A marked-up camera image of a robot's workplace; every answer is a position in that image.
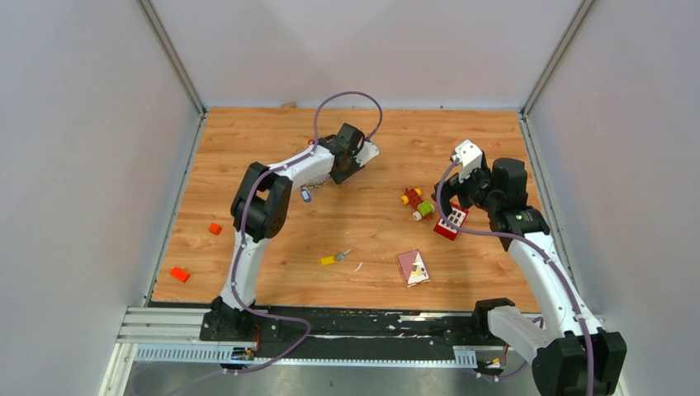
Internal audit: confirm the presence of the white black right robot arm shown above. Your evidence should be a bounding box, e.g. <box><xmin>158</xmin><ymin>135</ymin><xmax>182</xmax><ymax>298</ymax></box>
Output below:
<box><xmin>433</xmin><ymin>152</ymin><xmax>627</xmax><ymax>395</ymax></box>

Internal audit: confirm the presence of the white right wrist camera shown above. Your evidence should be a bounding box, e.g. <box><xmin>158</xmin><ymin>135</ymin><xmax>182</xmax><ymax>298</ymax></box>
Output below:
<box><xmin>451</xmin><ymin>139</ymin><xmax>484</xmax><ymax>182</ymax></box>

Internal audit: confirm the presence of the playing card box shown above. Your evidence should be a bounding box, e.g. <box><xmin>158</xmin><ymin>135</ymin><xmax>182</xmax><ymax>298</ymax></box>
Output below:
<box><xmin>396</xmin><ymin>249</ymin><xmax>430</xmax><ymax>288</ymax></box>

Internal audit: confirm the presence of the orange red brick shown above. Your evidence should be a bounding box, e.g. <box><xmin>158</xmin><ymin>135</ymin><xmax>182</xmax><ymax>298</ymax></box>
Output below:
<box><xmin>168</xmin><ymin>266</ymin><xmax>191</xmax><ymax>283</ymax></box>

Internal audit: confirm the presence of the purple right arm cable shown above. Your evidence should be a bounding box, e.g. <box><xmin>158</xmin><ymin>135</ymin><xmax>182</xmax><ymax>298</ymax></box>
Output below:
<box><xmin>442</xmin><ymin>158</ymin><xmax>596</xmax><ymax>396</ymax></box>

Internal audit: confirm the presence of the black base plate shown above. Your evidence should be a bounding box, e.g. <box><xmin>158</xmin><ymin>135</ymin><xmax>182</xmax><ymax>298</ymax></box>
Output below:
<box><xmin>147</xmin><ymin>301</ymin><xmax>509</xmax><ymax>363</ymax></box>

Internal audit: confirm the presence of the small orange brick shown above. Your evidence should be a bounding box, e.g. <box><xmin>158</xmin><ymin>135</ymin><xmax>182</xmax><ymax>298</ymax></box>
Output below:
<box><xmin>208</xmin><ymin>223</ymin><xmax>223</xmax><ymax>236</ymax></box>

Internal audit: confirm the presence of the blue key tag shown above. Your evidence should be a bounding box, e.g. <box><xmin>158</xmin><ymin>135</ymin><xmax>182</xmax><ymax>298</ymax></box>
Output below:
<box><xmin>300</xmin><ymin>187</ymin><xmax>312</xmax><ymax>203</ymax></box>

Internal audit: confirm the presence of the slotted white cable duct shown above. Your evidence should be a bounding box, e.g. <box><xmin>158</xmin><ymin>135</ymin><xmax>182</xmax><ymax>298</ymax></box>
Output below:
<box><xmin>133</xmin><ymin>344</ymin><xmax>478</xmax><ymax>369</ymax></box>

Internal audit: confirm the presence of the key with yellow tag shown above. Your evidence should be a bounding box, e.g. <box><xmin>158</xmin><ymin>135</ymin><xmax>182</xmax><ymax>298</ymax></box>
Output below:
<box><xmin>319</xmin><ymin>248</ymin><xmax>353</xmax><ymax>266</ymax></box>

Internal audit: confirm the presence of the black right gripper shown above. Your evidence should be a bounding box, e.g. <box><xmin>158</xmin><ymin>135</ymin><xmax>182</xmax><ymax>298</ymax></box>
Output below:
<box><xmin>431</xmin><ymin>160</ymin><xmax>499</xmax><ymax>217</ymax></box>

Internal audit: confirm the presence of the toy brick car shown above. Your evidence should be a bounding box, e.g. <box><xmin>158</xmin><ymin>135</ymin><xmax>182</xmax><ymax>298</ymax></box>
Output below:
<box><xmin>400</xmin><ymin>188</ymin><xmax>435</xmax><ymax>221</ymax></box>

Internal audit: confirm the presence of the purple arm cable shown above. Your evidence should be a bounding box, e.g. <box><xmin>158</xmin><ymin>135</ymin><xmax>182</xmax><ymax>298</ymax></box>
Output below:
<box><xmin>442</xmin><ymin>158</ymin><xmax>596</xmax><ymax>396</ymax></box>
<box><xmin>126</xmin><ymin>91</ymin><xmax>384</xmax><ymax>396</ymax></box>

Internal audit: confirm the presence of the red white toy brick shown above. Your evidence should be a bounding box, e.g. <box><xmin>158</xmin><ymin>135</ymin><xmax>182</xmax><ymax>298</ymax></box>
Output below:
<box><xmin>433</xmin><ymin>203</ymin><xmax>469</xmax><ymax>241</ymax></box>

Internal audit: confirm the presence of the aluminium frame rail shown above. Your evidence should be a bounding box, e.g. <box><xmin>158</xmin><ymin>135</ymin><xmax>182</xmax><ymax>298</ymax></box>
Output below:
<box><xmin>116</xmin><ymin>307</ymin><xmax>220</xmax><ymax>346</ymax></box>

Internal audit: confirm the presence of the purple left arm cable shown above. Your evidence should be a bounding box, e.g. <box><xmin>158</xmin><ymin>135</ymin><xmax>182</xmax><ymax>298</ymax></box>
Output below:
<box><xmin>126</xmin><ymin>91</ymin><xmax>384</xmax><ymax>396</ymax></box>

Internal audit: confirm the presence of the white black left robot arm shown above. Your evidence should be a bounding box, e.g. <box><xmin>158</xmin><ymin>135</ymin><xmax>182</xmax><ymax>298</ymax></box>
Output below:
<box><xmin>200</xmin><ymin>124</ymin><xmax>380</xmax><ymax>342</ymax></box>

